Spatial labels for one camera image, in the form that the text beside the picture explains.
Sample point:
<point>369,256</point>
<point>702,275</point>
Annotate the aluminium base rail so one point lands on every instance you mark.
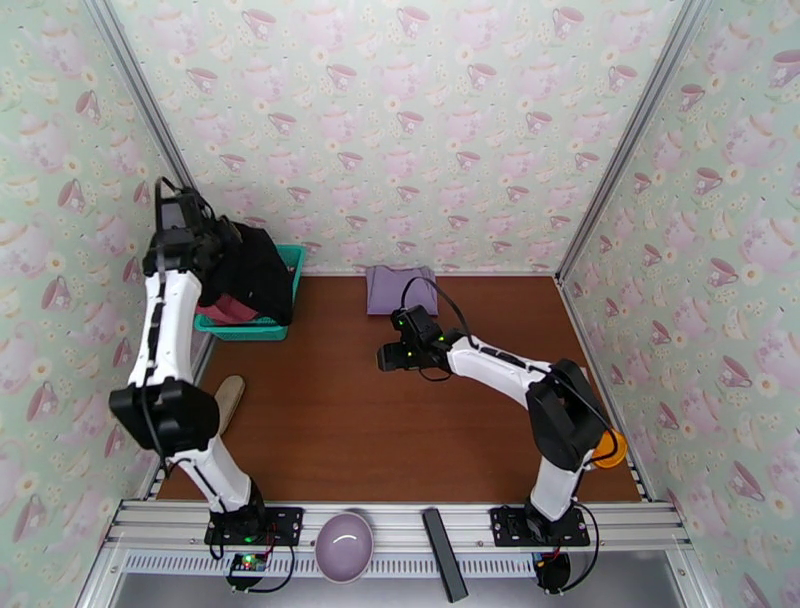
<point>400,525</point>

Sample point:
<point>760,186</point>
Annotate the black garment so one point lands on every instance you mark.
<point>256,275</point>

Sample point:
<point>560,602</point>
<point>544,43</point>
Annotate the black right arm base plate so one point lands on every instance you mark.
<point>506,525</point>

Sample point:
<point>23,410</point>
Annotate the beige oval stone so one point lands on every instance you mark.
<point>232,394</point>

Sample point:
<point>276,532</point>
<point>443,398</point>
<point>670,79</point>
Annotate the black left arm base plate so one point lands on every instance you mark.
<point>287,525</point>

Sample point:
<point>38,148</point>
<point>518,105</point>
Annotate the black round controller box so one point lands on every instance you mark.
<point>553,570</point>

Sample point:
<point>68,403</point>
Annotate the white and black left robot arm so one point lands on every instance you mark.
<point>165,325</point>

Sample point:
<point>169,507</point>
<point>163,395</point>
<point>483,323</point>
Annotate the red shirt with grey trim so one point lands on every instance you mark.
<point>228,309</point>

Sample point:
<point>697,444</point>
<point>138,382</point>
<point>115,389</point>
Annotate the purple bowl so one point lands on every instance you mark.
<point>344,547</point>

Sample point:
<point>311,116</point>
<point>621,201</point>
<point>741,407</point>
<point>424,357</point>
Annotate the lavender shirt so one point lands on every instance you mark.
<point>400,290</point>

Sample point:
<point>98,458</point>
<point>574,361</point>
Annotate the aluminium frame post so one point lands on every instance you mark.
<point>156,125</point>
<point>637,125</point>

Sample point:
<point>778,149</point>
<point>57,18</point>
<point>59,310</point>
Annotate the perforated metal strip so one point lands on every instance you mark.
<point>406,565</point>

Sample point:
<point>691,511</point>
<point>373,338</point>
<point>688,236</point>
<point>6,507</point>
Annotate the black rectangular bar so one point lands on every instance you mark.
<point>444,556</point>

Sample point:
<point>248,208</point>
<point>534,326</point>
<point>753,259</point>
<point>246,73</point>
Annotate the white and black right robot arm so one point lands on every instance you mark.
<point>500,362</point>

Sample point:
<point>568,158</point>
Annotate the aluminium side rail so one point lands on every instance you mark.
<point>578,325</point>
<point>156,484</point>

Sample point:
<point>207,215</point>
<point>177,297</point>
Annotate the small circuit board with leds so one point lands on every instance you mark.
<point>247,565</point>

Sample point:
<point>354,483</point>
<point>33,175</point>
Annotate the orange lidded container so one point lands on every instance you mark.
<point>609,453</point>

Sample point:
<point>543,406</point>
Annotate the teal plastic basket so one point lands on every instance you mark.
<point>250,331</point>

